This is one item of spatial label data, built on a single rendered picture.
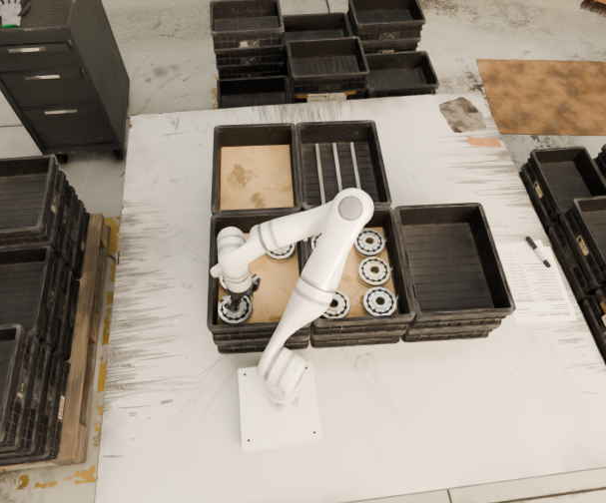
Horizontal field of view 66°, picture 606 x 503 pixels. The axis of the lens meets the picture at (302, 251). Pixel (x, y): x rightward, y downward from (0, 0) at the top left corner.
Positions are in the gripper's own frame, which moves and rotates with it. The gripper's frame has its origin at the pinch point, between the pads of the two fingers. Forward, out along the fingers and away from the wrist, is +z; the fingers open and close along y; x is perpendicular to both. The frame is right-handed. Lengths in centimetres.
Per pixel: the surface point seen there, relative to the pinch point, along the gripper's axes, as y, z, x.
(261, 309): 3.5, 4.5, -3.9
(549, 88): 277, 85, 20
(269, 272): 13.8, 4.3, 4.3
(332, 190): 53, 4, 15
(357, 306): 26.5, 4.6, -23.5
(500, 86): 254, 85, 44
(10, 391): -71, 29, 39
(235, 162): 35, 4, 49
